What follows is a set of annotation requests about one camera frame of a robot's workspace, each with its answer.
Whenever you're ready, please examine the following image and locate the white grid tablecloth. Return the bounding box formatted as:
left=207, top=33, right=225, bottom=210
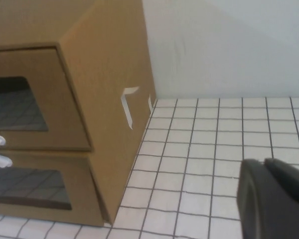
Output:
left=0, top=97, right=299, bottom=239

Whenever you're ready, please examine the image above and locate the cardboard drawer with clear window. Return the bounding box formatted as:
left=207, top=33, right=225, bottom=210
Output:
left=0, top=156, right=106, bottom=227
left=0, top=46, right=92, bottom=151

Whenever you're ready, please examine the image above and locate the cardboard lower drawer with window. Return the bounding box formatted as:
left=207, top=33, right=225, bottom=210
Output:
left=0, top=64, right=157, bottom=229

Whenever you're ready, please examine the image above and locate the brown cardboard box shell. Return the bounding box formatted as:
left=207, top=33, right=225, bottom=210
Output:
left=0, top=0, right=154, bottom=153

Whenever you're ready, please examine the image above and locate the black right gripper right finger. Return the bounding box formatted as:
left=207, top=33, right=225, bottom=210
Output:
left=263, top=157, right=299, bottom=232

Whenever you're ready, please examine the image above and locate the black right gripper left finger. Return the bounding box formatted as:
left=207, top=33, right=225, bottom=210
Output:
left=236, top=158, right=299, bottom=239

